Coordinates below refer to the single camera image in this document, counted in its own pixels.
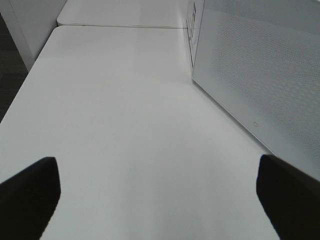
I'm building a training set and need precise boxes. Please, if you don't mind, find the white microwave oven body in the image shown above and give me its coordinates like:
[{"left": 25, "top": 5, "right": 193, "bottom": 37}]
[{"left": 186, "top": 0, "right": 205, "bottom": 68}]

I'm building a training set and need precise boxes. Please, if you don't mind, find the white partition panel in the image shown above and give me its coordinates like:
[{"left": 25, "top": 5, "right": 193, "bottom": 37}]
[{"left": 0, "top": 0, "right": 66, "bottom": 71}]

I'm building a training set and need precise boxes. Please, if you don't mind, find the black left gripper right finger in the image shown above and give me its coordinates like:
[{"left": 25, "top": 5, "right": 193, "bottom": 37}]
[{"left": 256, "top": 154, "right": 320, "bottom": 240}]

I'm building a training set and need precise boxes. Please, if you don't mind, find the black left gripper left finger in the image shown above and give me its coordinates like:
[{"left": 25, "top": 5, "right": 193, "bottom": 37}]
[{"left": 0, "top": 157, "right": 61, "bottom": 240}]

